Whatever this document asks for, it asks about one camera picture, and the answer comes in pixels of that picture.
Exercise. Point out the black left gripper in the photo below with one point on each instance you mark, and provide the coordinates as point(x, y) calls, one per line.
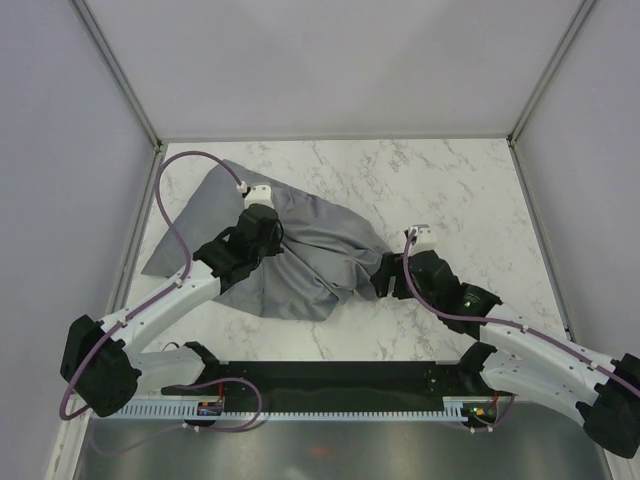
point(275, 247)

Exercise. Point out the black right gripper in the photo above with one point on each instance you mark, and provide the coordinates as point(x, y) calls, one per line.
point(391, 265)

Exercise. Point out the grey pillowcase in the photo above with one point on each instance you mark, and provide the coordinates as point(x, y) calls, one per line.
point(330, 252)

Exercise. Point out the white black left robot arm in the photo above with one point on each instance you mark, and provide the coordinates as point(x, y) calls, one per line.
point(105, 361)

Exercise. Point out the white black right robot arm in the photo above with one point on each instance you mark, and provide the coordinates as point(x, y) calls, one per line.
point(600, 393)

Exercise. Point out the metal front panel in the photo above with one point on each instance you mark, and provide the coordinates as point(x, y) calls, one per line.
point(533, 443)

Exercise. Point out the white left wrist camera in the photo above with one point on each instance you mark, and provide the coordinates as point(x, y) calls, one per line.
point(258, 194)

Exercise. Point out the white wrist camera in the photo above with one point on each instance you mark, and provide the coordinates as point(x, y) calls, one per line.
point(258, 194)
point(421, 238)

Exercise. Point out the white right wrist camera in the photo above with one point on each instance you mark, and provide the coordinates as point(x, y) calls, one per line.
point(421, 238)

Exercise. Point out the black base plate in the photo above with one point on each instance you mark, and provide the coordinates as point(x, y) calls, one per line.
point(339, 385)

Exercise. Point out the aluminium left side rail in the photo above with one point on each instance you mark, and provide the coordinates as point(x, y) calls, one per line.
point(135, 236)

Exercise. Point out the aluminium rail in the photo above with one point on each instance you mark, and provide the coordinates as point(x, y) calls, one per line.
point(541, 238)
point(135, 236)

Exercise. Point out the white slotted cable duct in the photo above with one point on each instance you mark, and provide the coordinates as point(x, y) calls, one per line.
point(447, 409)

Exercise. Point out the aluminium right side rail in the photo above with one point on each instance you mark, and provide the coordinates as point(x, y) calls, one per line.
point(541, 238)

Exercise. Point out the aluminium left corner post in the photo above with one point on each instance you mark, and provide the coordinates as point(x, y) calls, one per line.
point(98, 38)

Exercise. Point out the aluminium corner post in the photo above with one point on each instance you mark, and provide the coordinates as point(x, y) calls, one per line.
point(98, 38)
point(551, 68)

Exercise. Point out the aluminium right corner post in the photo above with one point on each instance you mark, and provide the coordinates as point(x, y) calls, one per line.
point(551, 68)

